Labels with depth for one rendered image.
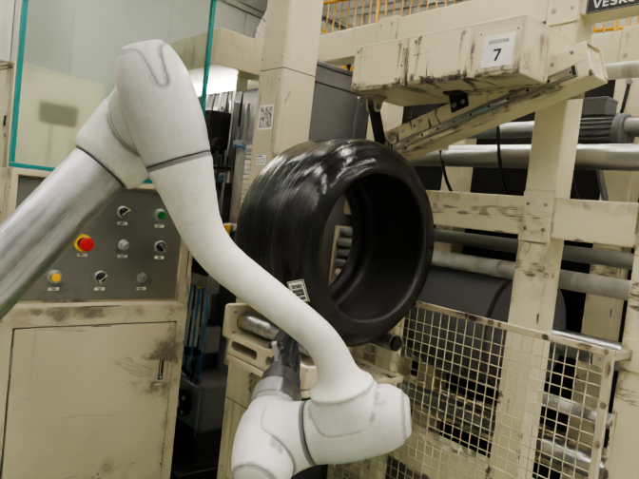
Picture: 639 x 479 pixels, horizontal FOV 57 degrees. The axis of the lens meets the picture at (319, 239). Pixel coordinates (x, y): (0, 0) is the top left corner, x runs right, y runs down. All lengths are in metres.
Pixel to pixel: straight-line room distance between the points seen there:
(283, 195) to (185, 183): 0.56
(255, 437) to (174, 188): 0.40
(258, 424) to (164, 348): 1.00
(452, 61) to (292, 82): 0.47
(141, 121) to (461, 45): 1.03
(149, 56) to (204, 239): 0.27
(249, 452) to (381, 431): 0.20
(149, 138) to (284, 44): 1.01
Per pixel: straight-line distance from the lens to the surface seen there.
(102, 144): 1.01
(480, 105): 1.76
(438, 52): 1.73
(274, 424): 0.96
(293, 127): 1.81
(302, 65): 1.85
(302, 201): 1.38
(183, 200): 0.88
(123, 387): 1.92
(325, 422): 0.92
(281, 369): 1.10
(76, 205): 1.01
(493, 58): 1.61
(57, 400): 1.86
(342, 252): 2.08
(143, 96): 0.88
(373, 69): 1.89
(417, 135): 1.88
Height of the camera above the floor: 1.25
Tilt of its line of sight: 3 degrees down
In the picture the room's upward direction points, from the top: 6 degrees clockwise
